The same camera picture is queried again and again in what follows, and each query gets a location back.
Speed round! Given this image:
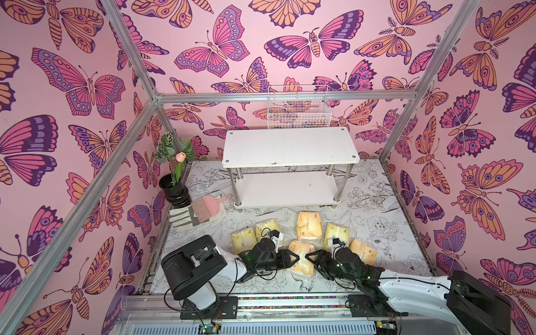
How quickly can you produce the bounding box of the orange tissue pack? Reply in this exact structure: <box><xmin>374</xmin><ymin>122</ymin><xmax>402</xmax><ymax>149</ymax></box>
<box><xmin>350</xmin><ymin>238</ymin><xmax>378</xmax><ymax>265</ymax></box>
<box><xmin>288</xmin><ymin>240</ymin><xmax>315</xmax><ymax>276</ymax></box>
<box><xmin>296</xmin><ymin>212</ymin><xmax>322</xmax><ymax>240</ymax></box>

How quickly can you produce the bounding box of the yellow tissue pack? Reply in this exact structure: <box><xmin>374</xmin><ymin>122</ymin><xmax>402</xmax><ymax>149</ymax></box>
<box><xmin>322</xmin><ymin>223</ymin><xmax>350</xmax><ymax>251</ymax></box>
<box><xmin>254</xmin><ymin>219</ymin><xmax>282</xmax><ymax>241</ymax></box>
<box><xmin>231</xmin><ymin>227</ymin><xmax>257</xmax><ymax>254</ymax></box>

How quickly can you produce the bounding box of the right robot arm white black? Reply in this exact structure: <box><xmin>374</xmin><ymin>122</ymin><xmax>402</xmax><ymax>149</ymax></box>
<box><xmin>305</xmin><ymin>247</ymin><xmax>512</xmax><ymax>334</ymax></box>

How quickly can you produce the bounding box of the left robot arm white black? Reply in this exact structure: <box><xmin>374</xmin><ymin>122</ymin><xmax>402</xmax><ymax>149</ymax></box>
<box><xmin>161</xmin><ymin>230</ymin><xmax>300</xmax><ymax>321</ymax></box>

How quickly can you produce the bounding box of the white two-tier shelf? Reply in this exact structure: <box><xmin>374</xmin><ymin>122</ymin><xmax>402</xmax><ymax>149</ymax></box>
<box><xmin>222</xmin><ymin>127</ymin><xmax>360</xmax><ymax>210</ymax></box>

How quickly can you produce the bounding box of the pink brush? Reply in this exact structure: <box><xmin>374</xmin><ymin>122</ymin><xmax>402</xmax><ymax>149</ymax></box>
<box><xmin>191</xmin><ymin>194</ymin><xmax>233</xmax><ymax>223</ymax></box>

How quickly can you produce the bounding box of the black vase with plant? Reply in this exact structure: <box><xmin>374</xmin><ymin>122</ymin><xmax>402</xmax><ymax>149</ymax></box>
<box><xmin>156</xmin><ymin>131</ymin><xmax>195</xmax><ymax>209</ymax></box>

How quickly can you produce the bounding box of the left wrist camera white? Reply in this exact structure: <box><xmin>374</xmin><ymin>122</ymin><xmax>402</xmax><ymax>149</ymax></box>
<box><xmin>268</xmin><ymin>230</ymin><xmax>284</xmax><ymax>248</ymax></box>

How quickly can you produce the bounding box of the white wire basket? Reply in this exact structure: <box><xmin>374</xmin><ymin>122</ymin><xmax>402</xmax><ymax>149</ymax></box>
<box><xmin>266</xmin><ymin>85</ymin><xmax>332</xmax><ymax>129</ymax></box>

